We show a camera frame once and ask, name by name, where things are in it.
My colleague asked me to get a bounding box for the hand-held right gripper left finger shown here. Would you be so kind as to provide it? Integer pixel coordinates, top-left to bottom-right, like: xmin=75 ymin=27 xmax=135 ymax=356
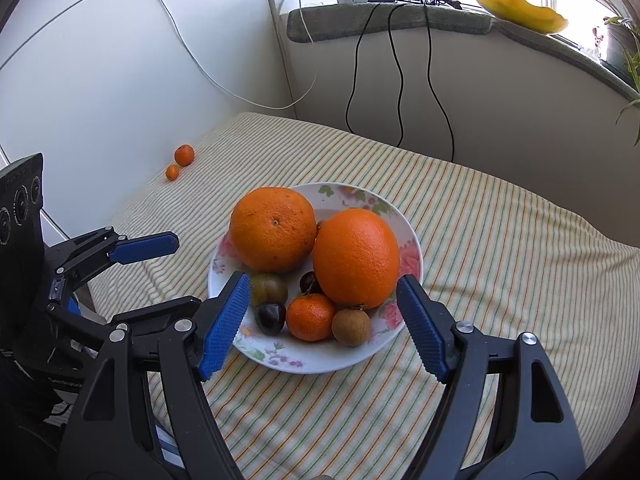
xmin=57 ymin=271 xmax=252 ymax=480

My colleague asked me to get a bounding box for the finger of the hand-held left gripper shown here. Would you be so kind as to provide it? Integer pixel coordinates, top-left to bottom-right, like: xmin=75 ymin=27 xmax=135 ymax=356
xmin=47 ymin=226 xmax=180 ymax=301
xmin=47 ymin=296 xmax=203 ymax=356

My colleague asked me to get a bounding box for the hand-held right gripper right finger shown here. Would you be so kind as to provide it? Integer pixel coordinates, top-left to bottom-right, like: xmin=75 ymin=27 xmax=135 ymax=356
xmin=396 ymin=275 xmax=587 ymax=480

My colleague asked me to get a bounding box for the potted green plant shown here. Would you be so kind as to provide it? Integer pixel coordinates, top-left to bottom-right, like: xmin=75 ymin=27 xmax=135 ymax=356
xmin=592 ymin=10 xmax=640 ymax=146

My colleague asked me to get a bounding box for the large blemished orange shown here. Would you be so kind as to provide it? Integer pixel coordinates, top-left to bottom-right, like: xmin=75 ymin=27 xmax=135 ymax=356
xmin=229 ymin=186 xmax=318 ymax=274

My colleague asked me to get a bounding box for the looped black cable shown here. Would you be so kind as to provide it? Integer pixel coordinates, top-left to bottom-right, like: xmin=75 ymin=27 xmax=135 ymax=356
xmin=345 ymin=2 xmax=405 ymax=148

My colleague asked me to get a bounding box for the floral white plate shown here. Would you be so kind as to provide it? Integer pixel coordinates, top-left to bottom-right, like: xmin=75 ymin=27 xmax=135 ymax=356
xmin=207 ymin=181 xmax=425 ymax=375

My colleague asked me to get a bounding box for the striped cloth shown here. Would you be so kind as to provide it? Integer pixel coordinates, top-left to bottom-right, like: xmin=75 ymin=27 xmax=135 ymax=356
xmin=87 ymin=111 xmax=640 ymax=480

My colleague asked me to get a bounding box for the grey windowsill mat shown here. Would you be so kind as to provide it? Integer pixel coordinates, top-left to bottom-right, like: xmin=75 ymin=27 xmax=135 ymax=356
xmin=286 ymin=2 xmax=496 ymax=44

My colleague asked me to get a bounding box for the large smooth orange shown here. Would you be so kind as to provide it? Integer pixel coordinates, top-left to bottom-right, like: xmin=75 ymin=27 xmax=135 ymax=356
xmin=313 ymin=208 xmax=401 ymax=311

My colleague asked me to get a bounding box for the white cable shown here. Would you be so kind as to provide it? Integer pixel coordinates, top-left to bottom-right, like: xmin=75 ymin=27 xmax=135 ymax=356
xmin=147 ymin=0 xmax=318 ymax=111

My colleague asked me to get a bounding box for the yellow melon slice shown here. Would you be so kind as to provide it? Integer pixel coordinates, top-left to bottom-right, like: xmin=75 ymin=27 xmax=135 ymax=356
xmin=469 ymin=0 xmax=570 ymax=36

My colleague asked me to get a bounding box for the grey windowsill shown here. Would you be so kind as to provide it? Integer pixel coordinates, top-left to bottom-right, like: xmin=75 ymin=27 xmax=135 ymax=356
xmin=492 ymin=17 xmax=640 ymax=101

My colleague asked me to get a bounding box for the blue white garment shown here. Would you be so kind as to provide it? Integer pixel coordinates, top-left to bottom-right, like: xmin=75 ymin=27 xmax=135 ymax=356
xmin=150 ymin=422 xmax=186 ymax=471

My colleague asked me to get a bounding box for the brown longan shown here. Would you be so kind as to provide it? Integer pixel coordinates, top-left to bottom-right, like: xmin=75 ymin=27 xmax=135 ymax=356
xmin=331 ymin=307 xmax=372 ymax=347

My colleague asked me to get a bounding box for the green-brown plum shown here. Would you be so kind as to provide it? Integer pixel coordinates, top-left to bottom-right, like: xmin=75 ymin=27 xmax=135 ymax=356
xmin=250 ymin=272 xmax=289 ymax=307

